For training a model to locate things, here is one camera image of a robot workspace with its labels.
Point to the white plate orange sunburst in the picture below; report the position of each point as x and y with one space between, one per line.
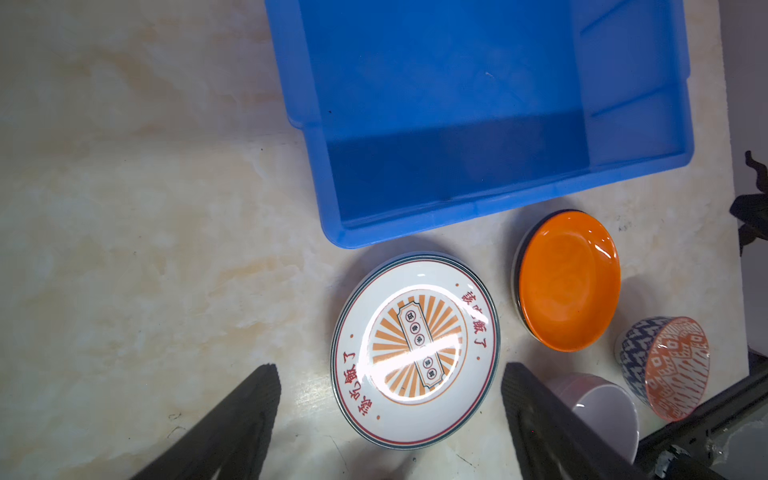
414 351

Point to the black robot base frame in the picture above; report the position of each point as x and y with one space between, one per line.
725 437

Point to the red patterned bowl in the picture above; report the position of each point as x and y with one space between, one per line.
665 362

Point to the blue plastic bin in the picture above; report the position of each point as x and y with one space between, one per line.
421 114

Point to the lavender bowl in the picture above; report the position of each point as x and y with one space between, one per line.
603 406

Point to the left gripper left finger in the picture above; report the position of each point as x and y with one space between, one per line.
232 440

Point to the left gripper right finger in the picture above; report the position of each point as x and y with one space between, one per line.
550 441

